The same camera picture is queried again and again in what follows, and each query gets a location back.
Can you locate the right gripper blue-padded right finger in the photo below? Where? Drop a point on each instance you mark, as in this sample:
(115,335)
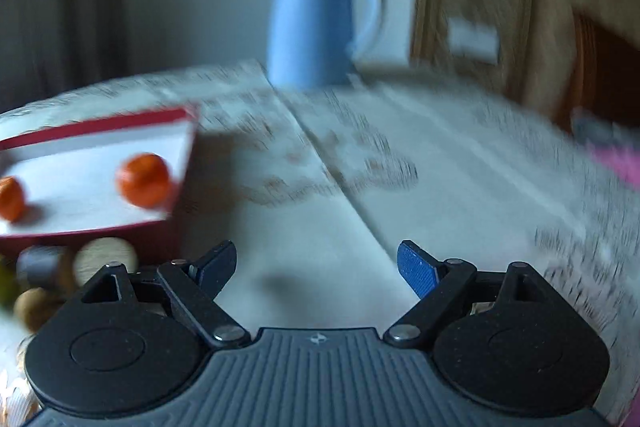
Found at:
(423,273)

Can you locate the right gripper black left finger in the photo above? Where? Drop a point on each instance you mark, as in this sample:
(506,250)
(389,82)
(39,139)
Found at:
(181,279)

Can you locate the small orange mandarin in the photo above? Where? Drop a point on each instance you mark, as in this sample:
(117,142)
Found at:
(144,180)

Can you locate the brown longan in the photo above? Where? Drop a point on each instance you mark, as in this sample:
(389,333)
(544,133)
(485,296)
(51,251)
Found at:
(35,307)

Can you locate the large orange mandarin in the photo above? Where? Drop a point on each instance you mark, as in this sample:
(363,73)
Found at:
(12,199)

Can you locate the white patterned tablecloth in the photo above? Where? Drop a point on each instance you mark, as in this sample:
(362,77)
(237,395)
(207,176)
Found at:
(318,189)

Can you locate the red shallow cardboard box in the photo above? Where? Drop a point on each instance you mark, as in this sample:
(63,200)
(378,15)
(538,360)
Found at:
(68,174)

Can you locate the pink object at edge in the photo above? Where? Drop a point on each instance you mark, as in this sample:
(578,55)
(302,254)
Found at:
(623,161)

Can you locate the light blue electric kettle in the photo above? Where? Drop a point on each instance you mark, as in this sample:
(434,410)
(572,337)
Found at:
(313,44)

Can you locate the brown patterned curtain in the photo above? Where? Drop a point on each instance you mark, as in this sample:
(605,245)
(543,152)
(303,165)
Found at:
(52,46)

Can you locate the white wall switch panel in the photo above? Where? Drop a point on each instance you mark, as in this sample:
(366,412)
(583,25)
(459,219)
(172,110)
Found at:
(475,41)

